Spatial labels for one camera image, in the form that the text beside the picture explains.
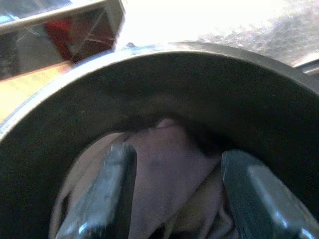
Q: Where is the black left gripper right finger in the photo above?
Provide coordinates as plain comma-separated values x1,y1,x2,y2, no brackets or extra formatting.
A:
220,150,314,239

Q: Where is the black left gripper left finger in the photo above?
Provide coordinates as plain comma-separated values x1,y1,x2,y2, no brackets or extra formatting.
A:
55,142,138,239

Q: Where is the mauve pink garment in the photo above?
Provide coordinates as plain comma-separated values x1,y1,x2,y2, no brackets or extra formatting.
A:
49,118,240,239

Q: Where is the dark round laundry basin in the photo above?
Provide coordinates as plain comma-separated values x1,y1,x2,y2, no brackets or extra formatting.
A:
0,42,319,239

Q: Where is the red object behind glass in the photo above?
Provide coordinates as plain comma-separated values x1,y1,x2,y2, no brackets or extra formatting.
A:
44,17,83,62

